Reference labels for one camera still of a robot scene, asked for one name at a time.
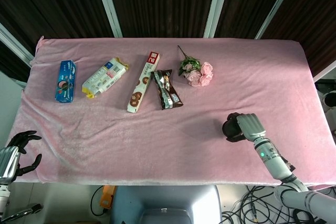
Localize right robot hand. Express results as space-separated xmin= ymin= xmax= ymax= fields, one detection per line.
xmin=226 ymin=113 xmax=266 ymax=143

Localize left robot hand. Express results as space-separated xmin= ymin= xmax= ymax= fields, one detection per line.
xmin=0 ymin=130 xmax=43 ymax=183

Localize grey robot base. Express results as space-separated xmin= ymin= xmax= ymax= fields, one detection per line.
xmin=109 ymin=185 xmax=224 ymax=224

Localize pink rose bouquet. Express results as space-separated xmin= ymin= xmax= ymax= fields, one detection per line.
xmin=177 ymin=45 xmax=214 ymax=87

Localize pink plush table cloth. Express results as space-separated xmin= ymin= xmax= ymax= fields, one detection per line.
xmin=12 ymin=35 xmax=336 ymax=186

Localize white device with black lens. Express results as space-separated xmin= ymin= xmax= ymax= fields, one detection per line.
xmin=323 ymin=92 xmax=336 ymax=107

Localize brown foil snack bag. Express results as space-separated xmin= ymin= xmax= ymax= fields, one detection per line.
xmin=150 ymin=69 xmax=183 ymax=110

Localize blue cookie box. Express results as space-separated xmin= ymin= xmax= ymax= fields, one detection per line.
xmin=54 ymin=60 xmax=79 ymax=103

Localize orange tool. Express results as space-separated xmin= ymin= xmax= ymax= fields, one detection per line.
xmin=99 ymin=185 xmax=117 ymax=208

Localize long white cookie box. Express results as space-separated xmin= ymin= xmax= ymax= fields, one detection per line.
xmin=126 ymin=51 xmax=161 ymax=114

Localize white and yellow snack pack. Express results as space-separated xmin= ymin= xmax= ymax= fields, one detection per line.
xmin=81 ymin=57 xmax=130 ymax=99

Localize black floor cables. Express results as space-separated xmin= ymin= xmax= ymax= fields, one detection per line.
xmin=222 ymin=185 xmax=326 ymax=224

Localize white metal frame post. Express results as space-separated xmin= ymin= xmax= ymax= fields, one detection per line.
xmin=312 ymin=60 xmax=336 ymax=83
xmin=92 ymin=0 xmax=123 ymax=38
xmin=254 ymin=0 xmax=300 ymax=40
xmin=203 ymin=0 xmax=233 ymax=38
xmin=0 ymin=23 xmax=35 ymax=63

